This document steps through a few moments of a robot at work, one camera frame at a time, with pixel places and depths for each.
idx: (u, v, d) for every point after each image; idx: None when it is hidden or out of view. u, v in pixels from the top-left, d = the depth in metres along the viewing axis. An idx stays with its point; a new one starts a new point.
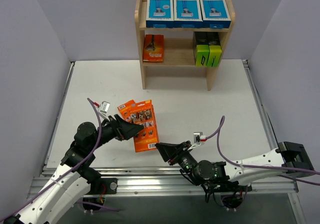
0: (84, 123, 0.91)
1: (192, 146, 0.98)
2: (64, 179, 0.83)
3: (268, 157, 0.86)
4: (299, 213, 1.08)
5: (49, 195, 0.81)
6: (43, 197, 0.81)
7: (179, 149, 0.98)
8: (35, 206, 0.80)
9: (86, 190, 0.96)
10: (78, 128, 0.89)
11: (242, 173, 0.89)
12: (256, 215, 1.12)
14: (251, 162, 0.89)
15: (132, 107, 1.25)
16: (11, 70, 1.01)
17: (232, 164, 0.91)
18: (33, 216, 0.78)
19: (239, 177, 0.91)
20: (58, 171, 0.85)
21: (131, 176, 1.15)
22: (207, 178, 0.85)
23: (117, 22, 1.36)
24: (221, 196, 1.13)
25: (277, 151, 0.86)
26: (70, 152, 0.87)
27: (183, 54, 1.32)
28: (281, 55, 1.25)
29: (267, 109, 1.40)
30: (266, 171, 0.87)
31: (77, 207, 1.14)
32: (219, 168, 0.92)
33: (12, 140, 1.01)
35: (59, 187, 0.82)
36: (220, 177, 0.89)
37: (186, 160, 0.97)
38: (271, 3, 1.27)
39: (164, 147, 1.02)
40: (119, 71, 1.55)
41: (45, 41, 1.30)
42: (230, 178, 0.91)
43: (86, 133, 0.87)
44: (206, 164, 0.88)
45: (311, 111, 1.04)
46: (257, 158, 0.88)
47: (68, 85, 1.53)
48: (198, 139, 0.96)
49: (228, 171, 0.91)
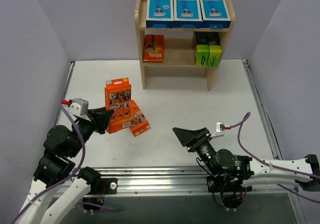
0: (54, 126, 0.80)
1: (213, 134, 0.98)
2: (41, 198, 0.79)
3: (297, 164, 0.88)
4: (299, 213, 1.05)
5: (30, 215, 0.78)
6: (24, 217, 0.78)
7: (200, 135, 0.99)
8: None
9: (87, 190, 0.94)
10: (48, 134, 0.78)
11: (268, 173, 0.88)
12: (254, 215, 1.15)
14: (280, 164, 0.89)
15: (108, 86, 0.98)
16: (11, 69, 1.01)
17: (258, 162, 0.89)
18: None
19: (261, 176, 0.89)
20: (33, 189, 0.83)
21: (132, 176, 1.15)
22: (225, 166, 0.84)
23: (117, 21, 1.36)
24: (221, 196, 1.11)
25: (306, 161, 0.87)
26: (44, 161, 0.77)
27: (184, 54, 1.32)
28: (282, 55, 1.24)
29: (267, 109, 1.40)
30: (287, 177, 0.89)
31: (78, 207, 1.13)
32: (242, 162, 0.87)
33: (12, 140, 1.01)
35: (39, 205, 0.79)
36: (243, 170, 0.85)
37: (206, 148, 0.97)
38: (271, 2, 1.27)
39: (180, 132, 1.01)
40: (119, 71, 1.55)
41: (44, 40, 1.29)
42: (254, 174, 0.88)
43: (57, 140, 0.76)
44: (226, 153, 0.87)
45: (310, 111, 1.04)
46: (285, 162, 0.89)
47: (67, 85, 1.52)
48: (223, 125, 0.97)
49: (253, 168, 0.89)
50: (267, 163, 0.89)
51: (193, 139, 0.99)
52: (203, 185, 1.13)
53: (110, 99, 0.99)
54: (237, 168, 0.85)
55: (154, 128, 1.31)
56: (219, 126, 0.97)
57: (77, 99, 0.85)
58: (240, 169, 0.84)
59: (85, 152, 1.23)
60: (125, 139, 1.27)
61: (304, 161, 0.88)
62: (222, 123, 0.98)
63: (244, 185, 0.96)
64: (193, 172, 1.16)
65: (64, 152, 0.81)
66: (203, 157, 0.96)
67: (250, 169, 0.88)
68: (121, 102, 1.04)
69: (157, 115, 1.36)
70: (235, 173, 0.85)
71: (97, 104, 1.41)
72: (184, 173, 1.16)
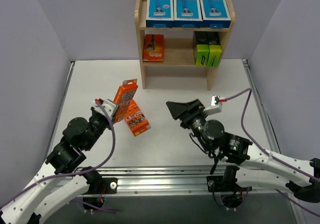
0: (76, 117, 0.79)
1: (207, 107, 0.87)
2: (47, 181, 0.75)
3: (299, 163, 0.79)
4: (299, 213, 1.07)
5: (32, 195, 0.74)
6: (24, 196, 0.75)
7: (191, 106, 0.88)
8: (16, 206, 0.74)
9: (84, 189, 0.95)
10: (69, 123, 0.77)
11: (266, 163, 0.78)
12: (256, 214, 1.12)
14: (281, 157, 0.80)
15: (124, 86, 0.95)
16: (11, 69, 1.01)
17: (258, 148, 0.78)
18: (13, 217, 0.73)
19: (257, 164, 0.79)
20: (42, 170, 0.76)
21: (132, 176, 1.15)
22: (211, 136, 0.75)
23: (117, 21, 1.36)
24: (221, 196, 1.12)
25: (311, 164, 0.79)
26: (58, 148, 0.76)
27: (184, 54, 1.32)
28: (282, 55, 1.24)
29: (267, 109, 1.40)
30: (285, 174, 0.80)
31: (77, 206, 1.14)
32: (240, 143, 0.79)
33: (12, 139, 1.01)
35: (42, 189, 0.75)
36: (238, 151, 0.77)
37: (199, 122, 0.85)
38: (271, 2, 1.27)
39: (171, 105, 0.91)
40: (119, 70, 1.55)
41: (44, 40, 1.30)
42: (249, 159, 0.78)
43: (76, 131, 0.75)
44: (216, 124, 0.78)
45: (310, 110, 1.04)
46: (287, 158, 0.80)
47: (67, 84, 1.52)
48: (217, 98, 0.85)
49: (250, 153, 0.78)
50: (268, 153, 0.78)
51: (184, 111, 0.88)
52: (203, 185, 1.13)
53: (121, 98, 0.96)
54: (233, 148, 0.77)
55: (155, 127, 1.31)
56: (214, 100, 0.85)
57: (110, 101, 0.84)
58: (235, 149, 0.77)
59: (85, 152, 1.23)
60: (125, 139, 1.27)
61: (308, 164, 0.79)
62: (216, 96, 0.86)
63: (239, 183, 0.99)
64: (193, 172, 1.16)
65: (80, 143, 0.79)
66: (195, 132, 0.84)
67: (247, 154, 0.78)
68: (126, 99, 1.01)
69: (157, 115, 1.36)
70: (227, 151, 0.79)
71: None
72: (184, 173, 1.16)
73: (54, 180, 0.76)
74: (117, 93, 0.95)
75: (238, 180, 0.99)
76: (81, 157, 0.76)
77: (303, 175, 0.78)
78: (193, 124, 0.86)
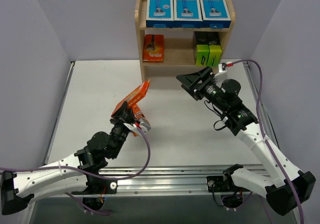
0: (103, 132, 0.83)
1: (217, 73, 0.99)
2: (67, 171, 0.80)
3: (287, 164, 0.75)
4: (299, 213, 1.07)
5: (48, 175, 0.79)
6: (42, 172, 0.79)
7: (204, 75, 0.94)
8: (31, 177, 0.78)
9: (79, 189, 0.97)
10: (94, 135, 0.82)
11: (255, 142, 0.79)
12: (256, 215, 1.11)
14: (273, 148, 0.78)
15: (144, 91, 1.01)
16: (11, 69, 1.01)
17: (258, 128, 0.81)
18: (23, 185, 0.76)
19: (248, 140, 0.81)
20: (68, 158, 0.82)
21: (132, 176, 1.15)
22: (224, 89, 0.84)
23: (117, 21, 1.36)
24: (221, 196, 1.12)
25: (298, 171, 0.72)
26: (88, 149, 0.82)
27: (184, 54, 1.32)
28: (282, 55, 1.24)
29: (267, 109, 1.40)
30: (267, 164, 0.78)
31: (77, 207, 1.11)
32: (246, 116, 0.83)
33: (12, 139, 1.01)
35: (59, 175, 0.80)
36: (240, 119, 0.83)
37: (212, 88, 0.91)
38: (271, 2, 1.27)
39: (186, 79, 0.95)
40: (119, 71, 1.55)
41: (44, 40, 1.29)
42: (244, 130, 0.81)
43: (96, 146, 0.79)
44: (234, 84, 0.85)
45: (310, 110, 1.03)
46: (280, 154, 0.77)
47: (67, 85, 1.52)
48: (225, 64, 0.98)
49: (249, 126, 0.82)
50: (264, 135, 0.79)
51: (197, 79, 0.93)
52: (203, 185, 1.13)
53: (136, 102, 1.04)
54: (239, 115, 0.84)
55: (155, 128, 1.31)
56: (221, 66, 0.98)
57: (145, 124, 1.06)
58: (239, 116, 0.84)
59: None
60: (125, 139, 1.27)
61: (297, 171, 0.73)
62: (223, 63, 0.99)
63: (233, 177, 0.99)
64: (193, 172, 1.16)
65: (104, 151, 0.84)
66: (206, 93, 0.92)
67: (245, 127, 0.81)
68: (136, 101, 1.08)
69: (157, 115, 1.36)
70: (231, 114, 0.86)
71: (97, 104, 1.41)
72: (184, 173, 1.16)
73: (74, 172, 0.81)
74: (136, 96, 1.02)
75: (232, 173, 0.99)
76: (103, 165, 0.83)
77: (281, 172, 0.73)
78: (207, 89, 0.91)
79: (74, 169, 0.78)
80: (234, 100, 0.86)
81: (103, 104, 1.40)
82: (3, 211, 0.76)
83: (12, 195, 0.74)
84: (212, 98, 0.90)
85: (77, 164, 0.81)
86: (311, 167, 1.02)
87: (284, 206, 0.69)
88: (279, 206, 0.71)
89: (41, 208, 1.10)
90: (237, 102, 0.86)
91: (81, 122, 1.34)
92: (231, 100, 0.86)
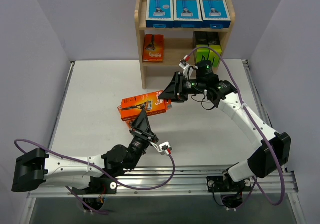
0: (122, 145, 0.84)
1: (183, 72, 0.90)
2: (93, 168, 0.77)
3: (264, 127, 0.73)
4: (299, 212, 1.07)
5: (77, 167, 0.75)
6: (71, 162, 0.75)
7: (177, 79, 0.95)
8: (61, 163, 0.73)
9: (79, 185, 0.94)
10: (114, 148, 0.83)
11: (234, 110, 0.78)
12: (256, 215, 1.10)
14: (252, 114, 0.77)
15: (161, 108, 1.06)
16: (11, 69, 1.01)
17: (235, 96, 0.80)
18: (53, 168, 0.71)
19: (228, 109, 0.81)
20: (96, 158, 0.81)
21: (133, 176, 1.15)
22: (196, 67, 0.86)
23: (117, 21, 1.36)
24: (221, 196, 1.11)
25: (275, 133, 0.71)
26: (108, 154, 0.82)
27: (184, 54, 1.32)
28: (282, 54, 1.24)
29: (267, 109, 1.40)
30: (246, 129, 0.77)
31: (77, 206, 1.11)
32: (227, 88, 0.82)
33: (12, 140, 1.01)
35: (85, 171, 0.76)
36: (220, 92, 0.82)
37: (190, 82, 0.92)
38: (271, 2, 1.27)
39: (168, 92, 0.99)
40: (119, 70, 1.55)
41: (44, 40, 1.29)
42: (223, 102, 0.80)
43: (113, 159, 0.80)
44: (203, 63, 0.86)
45: (310, 110, 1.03)
46: (257, 118, 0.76)
47: (67, 85, 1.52)
48: (184, 60, 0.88)
49: (228, 97, 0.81)
50: (242, 102, 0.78)
51: (175, 86, 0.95)
52: (203, 185, 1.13)
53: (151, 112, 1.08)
54: (219, 88, 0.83)
55: (154, 128, 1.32)
56: (182, 64, 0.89)
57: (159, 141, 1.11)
58: (219, 89, 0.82)
59: (85, 152, 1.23)
60: (125, 139, 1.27)
61: (273, 132, 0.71)
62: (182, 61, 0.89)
63: (230, 172, 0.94)
64: (193, 172, 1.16)
65: (126, 164, 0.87)
66: (188, 89, 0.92)
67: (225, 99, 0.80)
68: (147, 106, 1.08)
69: (157, 116, 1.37)
70: (212, 88, 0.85)
71: (97, 104, 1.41)
72: (184, 173, 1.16)
73: (97, 172, 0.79)
74: (154, 112, 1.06)
75: (229, 169, 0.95)
76: (120, 174, 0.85)
77: (258, 135, 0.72)
78: (186, 86, 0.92)
79: (100, 169, 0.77)
80: (209, 76, 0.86)
81: (103, 104, 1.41)
82: (14, 188, 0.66)
83: (41, 175, 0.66)
84: (195, 90, 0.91)
85: (102, 166, 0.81)
86: (312, 167, 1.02)
87: (263, 168, 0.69)
88: (259, 169, 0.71)
89: (40, 209, 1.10)
90: (213, 77, 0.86)
91: (81, 122, 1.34)
92: (207, 76, 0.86)
